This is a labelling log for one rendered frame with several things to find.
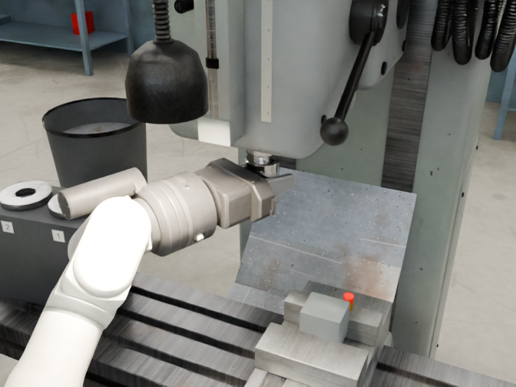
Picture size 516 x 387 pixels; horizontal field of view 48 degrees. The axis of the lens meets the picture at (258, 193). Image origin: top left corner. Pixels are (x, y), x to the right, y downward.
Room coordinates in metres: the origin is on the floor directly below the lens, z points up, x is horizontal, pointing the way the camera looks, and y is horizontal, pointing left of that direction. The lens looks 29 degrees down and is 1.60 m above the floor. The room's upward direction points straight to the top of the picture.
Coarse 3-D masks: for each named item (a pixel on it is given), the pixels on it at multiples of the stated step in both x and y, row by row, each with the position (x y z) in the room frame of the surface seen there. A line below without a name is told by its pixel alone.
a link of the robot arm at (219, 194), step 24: (216, 168) 0.68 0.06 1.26; (240, 168) 0.68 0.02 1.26; (192, 192) 0.60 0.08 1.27; (216, 192) 0.62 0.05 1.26; (240, 192) 0.62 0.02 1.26; (264, 192) 0.63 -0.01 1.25; (192, 216) 0.58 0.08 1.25; (216, 216) 0.60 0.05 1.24; (240, 216) 0.62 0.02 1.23; (264, 216) 0.63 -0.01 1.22; (192, 240) 0.58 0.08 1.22
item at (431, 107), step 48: (432, 0) 0.98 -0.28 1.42; (480, 0) 0.95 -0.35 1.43; (432, 48) 0.97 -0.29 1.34; (384, 96) 1.01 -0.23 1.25; (432, 96) 0.97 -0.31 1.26; (480, 96) 1.11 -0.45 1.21; (384, 144) 1.00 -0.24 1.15; (432, 144) 0.97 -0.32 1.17; (432, 192) 0.96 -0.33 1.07; (240, 240) 1.13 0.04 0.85; (432, 240) 0.95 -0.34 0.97; (432, 288) 0.95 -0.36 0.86; (432, 336) 1.03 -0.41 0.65
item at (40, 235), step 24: (24, 192) 0.92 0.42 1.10; (48, 192) 0.90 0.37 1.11; (0, 216) 0.85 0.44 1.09; (24, 216) 0.84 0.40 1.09; (48, 216) 0.84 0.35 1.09; (0, 240) 0.85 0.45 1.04; (24, 240) 0.84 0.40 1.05; (48, 240) 0.82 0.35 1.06; (0, 264) 0.85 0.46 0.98; (24, 264) 0.84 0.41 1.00; (48, 264) 0.82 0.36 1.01; (0, 288) 0.86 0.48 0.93; (24, 288) 0.84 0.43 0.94; (48, 288) 0.83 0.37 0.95
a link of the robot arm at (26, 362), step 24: (48, 312) 0.46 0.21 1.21; (48, 336) 0.43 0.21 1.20; (72, 336) 0.43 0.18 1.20; (96, 336) 0.45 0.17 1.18; (24, 360) 0.42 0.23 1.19; (48, 360) 0.41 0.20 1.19; (72, 360) 0.42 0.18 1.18; (24, 384) 0.39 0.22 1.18; (48, 384) 0.39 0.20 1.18; (72, 384) 0.40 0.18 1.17
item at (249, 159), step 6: (246, 156) 0.70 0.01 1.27; (252, 156) 0.70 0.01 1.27; (276, 156) 0.70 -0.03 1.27; (246, 162) 0.69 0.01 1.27; (252, 162) 0.69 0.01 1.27; (258, 162) 0.69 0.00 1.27; (264, 162) 0.69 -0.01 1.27; (270, 162) 0.69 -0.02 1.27; (276, 162) 0.69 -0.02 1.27; (252, 168) 0.68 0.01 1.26; (258, 168) 0.68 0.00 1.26; (264, 168) 0.68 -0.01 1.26; (270, 168) 0.68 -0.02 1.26
